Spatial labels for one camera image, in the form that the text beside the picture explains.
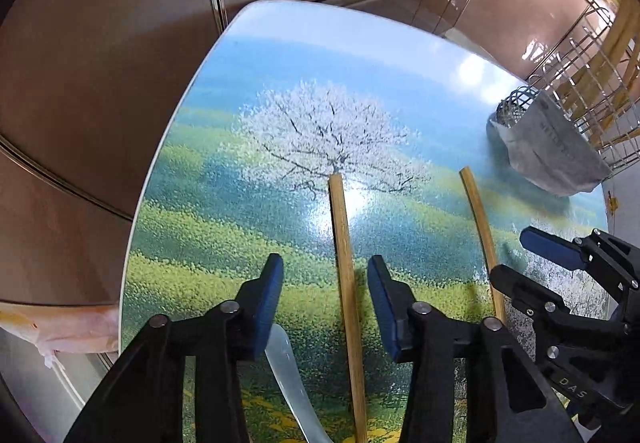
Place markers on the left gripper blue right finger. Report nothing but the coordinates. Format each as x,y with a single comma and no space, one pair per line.
391,300

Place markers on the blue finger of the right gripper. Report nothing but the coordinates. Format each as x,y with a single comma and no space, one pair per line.
553,248

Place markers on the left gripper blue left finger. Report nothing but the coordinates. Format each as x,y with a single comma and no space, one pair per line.
258,299

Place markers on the light blue soup spoon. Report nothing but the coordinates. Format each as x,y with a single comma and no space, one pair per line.
281,359

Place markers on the wire utensil holder basket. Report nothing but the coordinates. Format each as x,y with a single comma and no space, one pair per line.
544,143

